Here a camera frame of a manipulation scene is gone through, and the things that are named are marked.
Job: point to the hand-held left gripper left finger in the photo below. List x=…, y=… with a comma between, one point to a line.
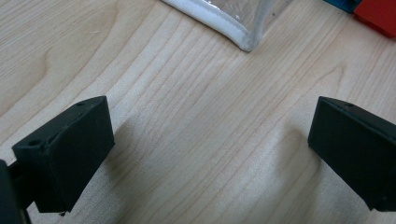
x=70, y=155

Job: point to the red toy block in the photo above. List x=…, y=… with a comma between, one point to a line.
x=378, y=14

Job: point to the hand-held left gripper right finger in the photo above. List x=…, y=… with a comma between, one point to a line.
x=358, y=149

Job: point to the clear plastic bag white trim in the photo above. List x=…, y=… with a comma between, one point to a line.
x=218, y=18

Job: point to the blue toy block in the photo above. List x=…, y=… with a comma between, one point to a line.
x=342, y=3

